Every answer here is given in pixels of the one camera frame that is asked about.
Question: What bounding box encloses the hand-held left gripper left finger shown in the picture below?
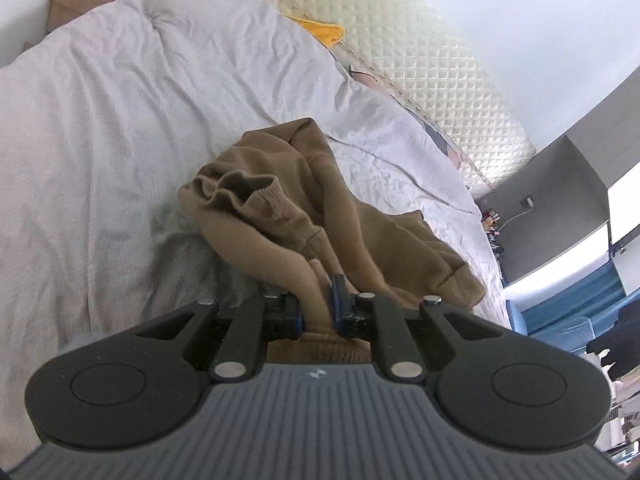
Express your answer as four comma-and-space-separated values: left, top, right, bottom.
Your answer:
135, 292, 304, 385

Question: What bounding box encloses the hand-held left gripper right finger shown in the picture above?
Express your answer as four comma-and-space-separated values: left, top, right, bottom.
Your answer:
329, 274, 506, 385

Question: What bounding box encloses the brown hoodie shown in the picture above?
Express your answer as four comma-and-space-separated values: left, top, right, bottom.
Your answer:
177, 116, 487, 363

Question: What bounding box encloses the blue chair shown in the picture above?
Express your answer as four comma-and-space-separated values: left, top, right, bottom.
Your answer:
507, 300, 596, 356

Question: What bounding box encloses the blue curtain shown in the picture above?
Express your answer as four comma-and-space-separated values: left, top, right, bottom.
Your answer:
505, 260, 640, 311

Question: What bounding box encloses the cream quilted headboard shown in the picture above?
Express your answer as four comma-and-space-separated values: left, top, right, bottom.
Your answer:
215, 0, 537, 196

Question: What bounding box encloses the light grey duvet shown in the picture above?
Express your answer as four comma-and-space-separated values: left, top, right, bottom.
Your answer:
0, 0, 513, 461

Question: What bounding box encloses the yellow pillow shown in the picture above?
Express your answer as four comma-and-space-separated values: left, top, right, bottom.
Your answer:
285, 12, 345, 48

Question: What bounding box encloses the dark cloth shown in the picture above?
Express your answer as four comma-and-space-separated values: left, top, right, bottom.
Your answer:
586, 295, 640, 381

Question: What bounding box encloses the white charging cable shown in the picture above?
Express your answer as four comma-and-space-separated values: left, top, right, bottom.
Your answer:
495, 205, 531, 233

